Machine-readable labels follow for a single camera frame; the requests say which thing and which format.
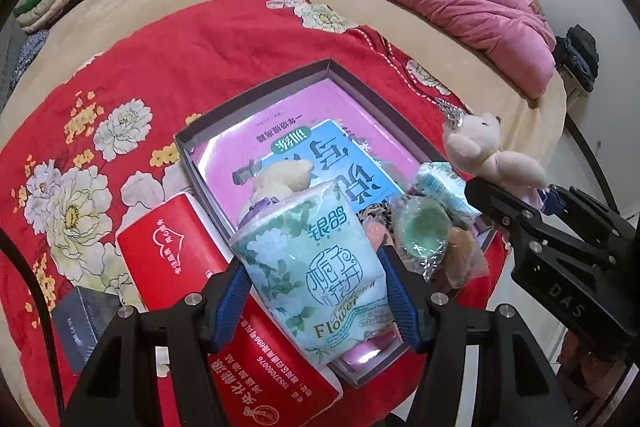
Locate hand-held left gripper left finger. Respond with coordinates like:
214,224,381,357
62,257,251,427

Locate cream plush bear purple dress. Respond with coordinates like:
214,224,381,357
237,159,316,228

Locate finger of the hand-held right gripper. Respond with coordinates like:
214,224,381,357
539,186,576,215
464,179,546,228

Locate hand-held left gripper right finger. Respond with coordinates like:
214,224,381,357
376,244,563,427

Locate purple shallow box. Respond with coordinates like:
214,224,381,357
174,59,498,388

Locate black cable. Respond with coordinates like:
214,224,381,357
565,114,626,218
0,227,66,413

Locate brown puff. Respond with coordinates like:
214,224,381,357
430,227,488,290

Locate floral tissue pack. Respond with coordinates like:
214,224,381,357
230,181,401,365
412,162,483,228

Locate dark bag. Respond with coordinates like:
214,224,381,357
555,24,598,95

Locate small cream plush bear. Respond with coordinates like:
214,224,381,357
444,113,550,208

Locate dark blue box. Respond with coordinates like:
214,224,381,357
51,285,123,373

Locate red floral blanket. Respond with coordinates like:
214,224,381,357
0,0,506,427

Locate blue patterned cloth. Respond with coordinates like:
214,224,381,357
10,29,51,82

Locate red tissue box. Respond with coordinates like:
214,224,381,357
116,193,341,427

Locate leopard print plush toy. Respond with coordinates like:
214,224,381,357
357,202,396,228

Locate pink book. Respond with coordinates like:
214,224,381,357
192,77,451,218

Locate green puff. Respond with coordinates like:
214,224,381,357
390,197,451,280

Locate person's right forearm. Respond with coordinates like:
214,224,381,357
555,332,631,427

